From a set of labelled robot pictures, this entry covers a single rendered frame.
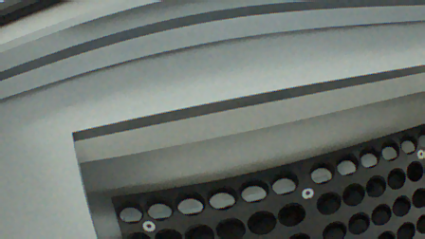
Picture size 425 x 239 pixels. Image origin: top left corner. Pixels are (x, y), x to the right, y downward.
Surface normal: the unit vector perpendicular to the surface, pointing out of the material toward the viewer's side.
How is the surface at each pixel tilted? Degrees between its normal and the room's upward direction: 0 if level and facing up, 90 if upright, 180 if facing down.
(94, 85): 0
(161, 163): 0
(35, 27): 0
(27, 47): 90
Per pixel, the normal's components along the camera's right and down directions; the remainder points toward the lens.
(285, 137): -0.01, -0.53
